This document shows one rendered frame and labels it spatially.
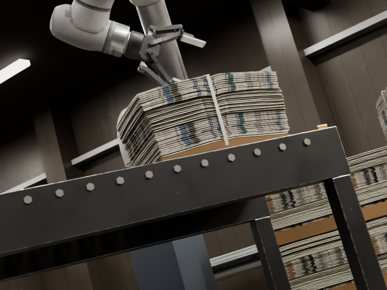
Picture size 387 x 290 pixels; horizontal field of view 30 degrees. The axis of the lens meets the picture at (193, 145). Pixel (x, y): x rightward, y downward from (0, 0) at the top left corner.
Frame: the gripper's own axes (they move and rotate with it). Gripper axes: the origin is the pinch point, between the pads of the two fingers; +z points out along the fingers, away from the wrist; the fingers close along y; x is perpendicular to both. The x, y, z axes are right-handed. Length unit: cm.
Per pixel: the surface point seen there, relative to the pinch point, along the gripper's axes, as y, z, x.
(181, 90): 15.0, -4.9, 13.8
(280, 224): 25, 49, -45
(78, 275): -24, 44, -623
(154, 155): 32.0, -6.9, 8.1
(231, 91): 11.2, 8.0, 14.1
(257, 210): 31.1, 31.1, -17.5
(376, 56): -231, 222, -338
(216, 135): 24.0, 6.7, 13.3
